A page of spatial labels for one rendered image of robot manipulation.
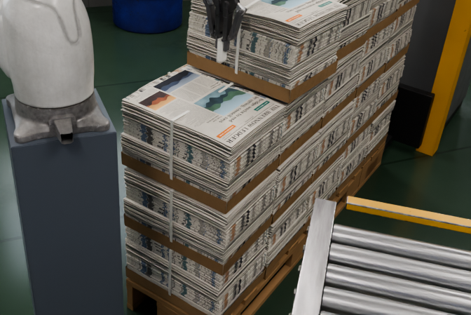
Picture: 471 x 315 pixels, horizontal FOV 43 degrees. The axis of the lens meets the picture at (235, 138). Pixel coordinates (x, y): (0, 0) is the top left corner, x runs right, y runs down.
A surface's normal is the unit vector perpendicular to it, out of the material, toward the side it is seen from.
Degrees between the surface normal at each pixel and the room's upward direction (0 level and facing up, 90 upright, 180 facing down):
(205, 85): 1
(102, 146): 90
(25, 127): 15
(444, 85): 90
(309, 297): 0
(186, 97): 1
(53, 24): 71
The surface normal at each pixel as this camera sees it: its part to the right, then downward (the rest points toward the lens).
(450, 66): -0.55, 0.40
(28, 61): -0.22, 0.48
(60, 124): 0.11, -0.78
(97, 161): 0.39, 0.51
